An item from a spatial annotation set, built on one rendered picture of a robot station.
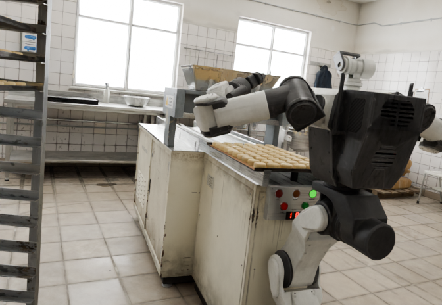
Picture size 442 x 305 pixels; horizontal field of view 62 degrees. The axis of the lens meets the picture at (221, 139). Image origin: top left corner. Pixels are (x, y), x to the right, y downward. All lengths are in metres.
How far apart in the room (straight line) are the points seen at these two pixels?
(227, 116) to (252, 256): 0.69
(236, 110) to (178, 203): 1.13
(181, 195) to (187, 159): 0.21
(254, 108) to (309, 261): 0.66
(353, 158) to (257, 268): 0.71
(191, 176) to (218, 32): 3.84
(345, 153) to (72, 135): 4.40
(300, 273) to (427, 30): 5.31
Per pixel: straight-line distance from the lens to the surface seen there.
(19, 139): 1.37
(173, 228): 2.19
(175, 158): 2.07
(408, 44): 6.56
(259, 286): 1.67
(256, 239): 1.57
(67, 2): 5.21
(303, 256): 1.45
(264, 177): 1.46
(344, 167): 1.15
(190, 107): 2.14
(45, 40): 1.33
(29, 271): 1.50
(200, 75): 2.11
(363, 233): 1.18
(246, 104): 1.11
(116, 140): 5.29
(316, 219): 1.29
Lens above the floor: 1.19
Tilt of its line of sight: 7 degrees down
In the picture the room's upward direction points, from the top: 6 degrees clockwise
